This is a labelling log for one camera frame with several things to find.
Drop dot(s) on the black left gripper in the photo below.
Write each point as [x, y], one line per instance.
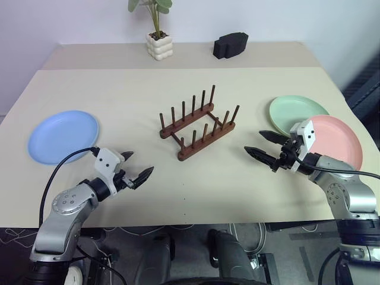
[123, 179]

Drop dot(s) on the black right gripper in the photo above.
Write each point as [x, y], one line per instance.
[286, 157]

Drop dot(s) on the light green plate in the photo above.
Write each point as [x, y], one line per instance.
[297, 108]

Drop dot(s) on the pink red plate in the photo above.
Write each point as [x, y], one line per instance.
[335, 139]

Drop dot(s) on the light blue plate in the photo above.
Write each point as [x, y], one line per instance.
[62, 133]

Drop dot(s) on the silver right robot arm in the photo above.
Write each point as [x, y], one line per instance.
[341, 190]

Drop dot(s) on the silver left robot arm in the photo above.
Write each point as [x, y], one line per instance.
[65, 205]

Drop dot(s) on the wooden dish rack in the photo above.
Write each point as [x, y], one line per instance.
[205, 142]

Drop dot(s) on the black foam block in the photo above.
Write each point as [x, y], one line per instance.
[230, 46]

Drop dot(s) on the dark rounded shape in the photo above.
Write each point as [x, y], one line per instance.
[231, 255]

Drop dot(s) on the ribbed striped object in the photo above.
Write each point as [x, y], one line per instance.
[365, 86]

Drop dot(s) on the white bubbly plant pot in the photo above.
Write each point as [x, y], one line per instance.
[159, 47]

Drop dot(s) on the black metal base bar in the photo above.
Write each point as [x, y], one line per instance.
[271, 267]

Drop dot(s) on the white round wheel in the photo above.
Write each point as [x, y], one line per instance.
[74, 275]

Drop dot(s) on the green leafy plant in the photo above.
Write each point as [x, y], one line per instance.
[155, 17]

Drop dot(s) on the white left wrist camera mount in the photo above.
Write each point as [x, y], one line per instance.
[107, 161]

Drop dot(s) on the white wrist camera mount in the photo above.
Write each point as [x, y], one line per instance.
[305, 130]
[107, 161]

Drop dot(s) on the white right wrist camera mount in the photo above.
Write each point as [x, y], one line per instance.
[305, 130]

